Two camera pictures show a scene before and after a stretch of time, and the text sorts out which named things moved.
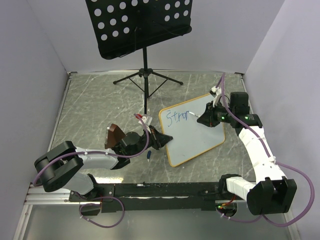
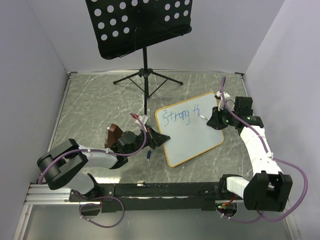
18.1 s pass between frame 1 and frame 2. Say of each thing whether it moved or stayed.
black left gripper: stayed
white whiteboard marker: moved
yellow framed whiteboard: stayed
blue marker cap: stayed
